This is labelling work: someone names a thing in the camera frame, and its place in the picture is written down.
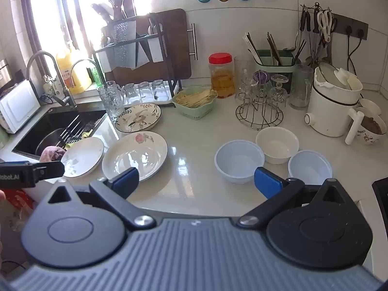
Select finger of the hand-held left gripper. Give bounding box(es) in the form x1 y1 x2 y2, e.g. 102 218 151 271
32 161 65 181

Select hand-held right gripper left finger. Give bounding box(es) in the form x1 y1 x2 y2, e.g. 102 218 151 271
45 167 156 230

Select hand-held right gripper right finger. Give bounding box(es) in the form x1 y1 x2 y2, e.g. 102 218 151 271
236 167 354 228

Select white plate pink flower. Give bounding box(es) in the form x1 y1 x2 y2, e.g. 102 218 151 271
102 131 168 182

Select white plate black leaf print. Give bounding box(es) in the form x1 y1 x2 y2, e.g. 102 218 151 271
60 137 105 179

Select pale blue plastic bowl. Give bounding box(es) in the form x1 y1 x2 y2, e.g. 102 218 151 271
214 140 265 185
288 150 333 186

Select white ceramic bowl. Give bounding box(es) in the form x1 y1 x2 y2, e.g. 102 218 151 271
255 127 300 165

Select cream plate floral print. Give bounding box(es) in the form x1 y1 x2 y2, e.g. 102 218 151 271
114 103 162 133

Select pink cloth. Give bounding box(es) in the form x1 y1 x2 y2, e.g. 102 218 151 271
39 146 66 163

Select red plastic bag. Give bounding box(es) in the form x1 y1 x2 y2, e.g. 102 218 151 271
3 189 34 219

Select black sink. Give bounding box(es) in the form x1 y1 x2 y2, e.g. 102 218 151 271
12 106 107 161

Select black roll-up sink rack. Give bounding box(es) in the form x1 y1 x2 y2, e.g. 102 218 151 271
57 118 91 144

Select yellow cloth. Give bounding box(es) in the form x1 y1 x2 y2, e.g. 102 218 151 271
65 130 92 145

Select white microwave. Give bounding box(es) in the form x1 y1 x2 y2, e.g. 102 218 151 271
0 80 41 134

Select tall steel faucet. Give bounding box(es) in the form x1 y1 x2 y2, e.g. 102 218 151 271
27 50 78 109

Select tall textured glass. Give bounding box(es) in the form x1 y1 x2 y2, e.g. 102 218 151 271
97 81 125 122

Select small clear glass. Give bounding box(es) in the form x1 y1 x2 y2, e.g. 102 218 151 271
124 83 139 105
152 80 166 101
138 81 153 104

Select clear stemmed goblet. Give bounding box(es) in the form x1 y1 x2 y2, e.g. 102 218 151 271
242 77 262 99
269 74 288 110

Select green plastic basket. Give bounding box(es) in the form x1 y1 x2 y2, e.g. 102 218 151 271
172 86 218 120

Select white electric cooking pot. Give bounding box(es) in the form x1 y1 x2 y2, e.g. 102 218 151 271
305 62 364 145

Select yellow detergent bottle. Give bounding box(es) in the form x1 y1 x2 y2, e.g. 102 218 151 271
56 45 91 94

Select glass pitcher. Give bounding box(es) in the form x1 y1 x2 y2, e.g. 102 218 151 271
289 65 314 110

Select green bottle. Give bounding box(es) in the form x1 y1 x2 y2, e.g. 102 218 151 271
91 67 104 86

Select pale dried noodle sticks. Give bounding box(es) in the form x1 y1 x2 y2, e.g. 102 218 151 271
176 89 218 108

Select green utensil holder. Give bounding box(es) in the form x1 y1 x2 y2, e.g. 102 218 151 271
249 49 296 95

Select clear jar red lid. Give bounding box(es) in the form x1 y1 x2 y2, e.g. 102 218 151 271
209 53 236 100

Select small steel faucet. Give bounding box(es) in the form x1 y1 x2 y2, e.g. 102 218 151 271
70 59 105 97

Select floral ceramic bowl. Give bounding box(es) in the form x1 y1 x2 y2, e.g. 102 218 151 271
353 107 383 145

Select black stove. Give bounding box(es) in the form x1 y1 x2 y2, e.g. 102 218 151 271
372 177 388 207

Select clear glass tumbler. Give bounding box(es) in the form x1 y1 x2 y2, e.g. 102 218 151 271
234 55 255 97

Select white shallow bowl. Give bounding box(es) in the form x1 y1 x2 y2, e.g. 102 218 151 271
359 98 382 116

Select brown chopsticks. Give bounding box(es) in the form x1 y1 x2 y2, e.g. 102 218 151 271
266 32 283 66

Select white chopsticks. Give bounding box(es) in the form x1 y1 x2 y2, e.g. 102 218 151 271
242 33 263 65

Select white cutlery caddy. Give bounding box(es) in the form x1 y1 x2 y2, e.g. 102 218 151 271
136 33 167 64

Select textured clear knife holder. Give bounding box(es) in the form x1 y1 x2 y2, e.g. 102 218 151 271
113 21 137 68

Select hanging metal utensils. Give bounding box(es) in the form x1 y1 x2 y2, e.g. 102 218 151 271
295 30 331 67

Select black dish rack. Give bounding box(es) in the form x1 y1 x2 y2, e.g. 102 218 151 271
92 12 182 104

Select wooden cutting board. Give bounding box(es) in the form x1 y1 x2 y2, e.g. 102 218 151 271
105 8 193 78

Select white scissors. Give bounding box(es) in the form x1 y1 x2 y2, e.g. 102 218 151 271
317 9 334 43

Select black power strip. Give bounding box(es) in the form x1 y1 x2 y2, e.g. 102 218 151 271
332 14 369 40

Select wire glass rack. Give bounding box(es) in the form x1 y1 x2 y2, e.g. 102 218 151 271
235 92 284 131

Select dark window frame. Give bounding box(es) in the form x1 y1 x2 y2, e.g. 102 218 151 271
27 0 137 78

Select black power cable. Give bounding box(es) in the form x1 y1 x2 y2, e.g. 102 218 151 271
346 33 365 78

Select metal bar handle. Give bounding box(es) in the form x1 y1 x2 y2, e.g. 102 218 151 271
186 23 198 61

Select dark-handled knife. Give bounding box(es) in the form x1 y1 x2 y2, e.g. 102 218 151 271
108 0 127 21
91 3 114 25

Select black-handled hanging tool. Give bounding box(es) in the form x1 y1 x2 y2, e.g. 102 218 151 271
300 8 311 32

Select metal hook rail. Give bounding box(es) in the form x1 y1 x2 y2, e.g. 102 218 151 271
300 2 333 16

